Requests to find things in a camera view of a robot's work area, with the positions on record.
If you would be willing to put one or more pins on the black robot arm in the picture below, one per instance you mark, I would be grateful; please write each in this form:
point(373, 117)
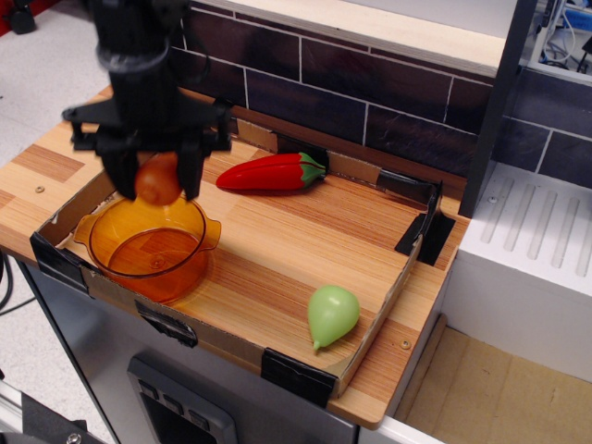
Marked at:
point(136, 35)

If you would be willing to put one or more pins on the transparent orange plastic pot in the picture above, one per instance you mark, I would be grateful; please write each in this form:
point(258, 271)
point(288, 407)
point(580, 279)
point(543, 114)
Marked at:
point(160, 252)

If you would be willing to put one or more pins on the green toy pear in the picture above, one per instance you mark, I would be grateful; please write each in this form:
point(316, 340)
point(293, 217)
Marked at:
point(332, 313)

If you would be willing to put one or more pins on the dark grey vertical post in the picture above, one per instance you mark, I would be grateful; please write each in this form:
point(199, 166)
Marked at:
point(509, 67)

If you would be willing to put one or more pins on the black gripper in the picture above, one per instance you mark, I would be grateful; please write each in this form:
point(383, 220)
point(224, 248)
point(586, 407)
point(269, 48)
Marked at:
point(149, 112)

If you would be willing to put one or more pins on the grey toy oven panel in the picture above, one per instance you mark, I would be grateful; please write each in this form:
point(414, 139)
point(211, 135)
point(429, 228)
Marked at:
point(175, 413)

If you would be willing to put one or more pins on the white toy sink drainboard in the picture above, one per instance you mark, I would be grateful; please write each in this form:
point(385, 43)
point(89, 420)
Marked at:
point(521, 279)

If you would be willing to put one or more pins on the cardboard fence with black tape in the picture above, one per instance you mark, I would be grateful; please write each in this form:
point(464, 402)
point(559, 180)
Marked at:
point(250, 308)

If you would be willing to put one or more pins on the orange toy carrot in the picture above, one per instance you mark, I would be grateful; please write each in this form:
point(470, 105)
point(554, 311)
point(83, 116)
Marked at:
point(156, 181)

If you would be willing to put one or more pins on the red toy chili pepper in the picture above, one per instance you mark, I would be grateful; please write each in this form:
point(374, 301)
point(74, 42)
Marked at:
point(279, 172)

